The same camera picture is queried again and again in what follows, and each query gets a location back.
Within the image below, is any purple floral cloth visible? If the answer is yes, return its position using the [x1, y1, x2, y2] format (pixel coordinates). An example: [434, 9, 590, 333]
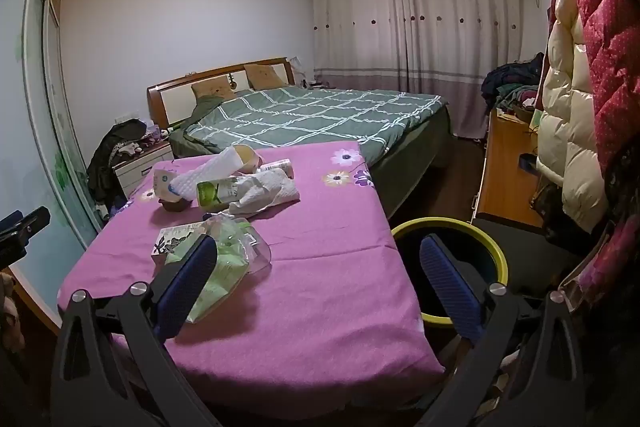
[57, 141, 446, 408]

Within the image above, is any white tissue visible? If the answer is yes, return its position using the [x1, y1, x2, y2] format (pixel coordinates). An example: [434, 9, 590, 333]
[227, 169, 301, 216]

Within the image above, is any yellow rimmed dark waste bin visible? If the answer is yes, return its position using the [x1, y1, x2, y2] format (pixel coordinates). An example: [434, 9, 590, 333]
[391, 217, 511, 325]

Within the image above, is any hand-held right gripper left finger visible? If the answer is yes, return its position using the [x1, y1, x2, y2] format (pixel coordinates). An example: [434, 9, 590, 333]
[50, 234, 223, 427]

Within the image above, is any green white packet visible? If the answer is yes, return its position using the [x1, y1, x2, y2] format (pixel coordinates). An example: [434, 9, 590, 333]
[196, 177, 242, 210]

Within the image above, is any pile of mixed clothes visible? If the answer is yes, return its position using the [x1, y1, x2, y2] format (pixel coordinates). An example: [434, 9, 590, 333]
[481, 53, 547, 118]

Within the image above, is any dark green bed base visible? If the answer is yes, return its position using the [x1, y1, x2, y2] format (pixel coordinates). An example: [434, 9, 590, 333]
[367, 102, 453, 220]

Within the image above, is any small brown bowl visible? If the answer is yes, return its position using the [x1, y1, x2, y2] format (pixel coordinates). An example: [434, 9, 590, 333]
[159, 197, 194, 213]

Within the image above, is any white nightstand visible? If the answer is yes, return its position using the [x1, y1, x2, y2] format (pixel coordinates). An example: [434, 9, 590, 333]
[114, 142, 175, 198]

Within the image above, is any pink floral bag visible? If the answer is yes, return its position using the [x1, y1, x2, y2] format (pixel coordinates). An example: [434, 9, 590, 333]
[559, 216, 640, 305]

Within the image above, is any beige round container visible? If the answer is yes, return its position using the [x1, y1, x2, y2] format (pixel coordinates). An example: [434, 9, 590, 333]
[235, 146, 264, 174]

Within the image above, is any bed with green quilt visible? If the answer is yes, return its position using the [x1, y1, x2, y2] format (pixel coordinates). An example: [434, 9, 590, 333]
[169, 86, 446, 158]

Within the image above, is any long wooden dresser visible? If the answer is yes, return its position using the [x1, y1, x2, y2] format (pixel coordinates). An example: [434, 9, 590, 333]
[469, 108, 576, 288]

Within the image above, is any red quilted jacket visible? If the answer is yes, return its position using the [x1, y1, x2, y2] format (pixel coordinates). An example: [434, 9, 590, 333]
[554, 0, 640, 174]

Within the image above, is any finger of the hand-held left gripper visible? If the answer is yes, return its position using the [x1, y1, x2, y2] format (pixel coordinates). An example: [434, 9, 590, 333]
[0, 206, 51, 269]

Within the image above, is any white textured paper towel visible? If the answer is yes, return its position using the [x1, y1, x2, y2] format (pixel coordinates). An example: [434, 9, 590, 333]
[169, 146, 251, 202]

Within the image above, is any dark clothes heap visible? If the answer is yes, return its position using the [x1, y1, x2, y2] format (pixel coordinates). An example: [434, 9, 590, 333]
[87, 118, 151, 208]

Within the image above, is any sliding door wardrobe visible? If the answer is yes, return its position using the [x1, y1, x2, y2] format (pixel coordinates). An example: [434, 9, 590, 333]
[0, 0, 108, 338]

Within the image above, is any brown pillow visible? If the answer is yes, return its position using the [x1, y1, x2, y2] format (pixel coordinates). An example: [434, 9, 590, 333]
[244, 63, 290, 90]
[191, 76, 236, 100]

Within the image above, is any cream puffer jacket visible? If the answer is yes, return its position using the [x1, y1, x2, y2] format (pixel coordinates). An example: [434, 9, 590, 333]
[536, 0, 610, 234]

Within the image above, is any floral patterned carton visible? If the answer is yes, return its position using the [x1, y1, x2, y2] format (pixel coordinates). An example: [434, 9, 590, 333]
[152, 223, 202, 259]

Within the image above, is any wooden headboard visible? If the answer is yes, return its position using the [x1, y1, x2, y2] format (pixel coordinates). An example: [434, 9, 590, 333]
[146, 57, 292, 112]

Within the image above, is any dark floral garment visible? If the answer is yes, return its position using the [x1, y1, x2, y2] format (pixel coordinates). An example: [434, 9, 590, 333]
[602, 142, 640, 238]

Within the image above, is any pink white curtain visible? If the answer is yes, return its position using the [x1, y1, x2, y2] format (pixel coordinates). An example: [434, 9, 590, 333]
[309, 0, 527, 140]

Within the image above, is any brown patterned handbag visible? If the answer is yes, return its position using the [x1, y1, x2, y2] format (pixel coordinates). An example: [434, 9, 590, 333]
[529, 181, 567, 229]

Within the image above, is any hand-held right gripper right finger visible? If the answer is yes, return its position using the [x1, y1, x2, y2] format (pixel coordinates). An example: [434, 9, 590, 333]
[419, 234, 586, 427]

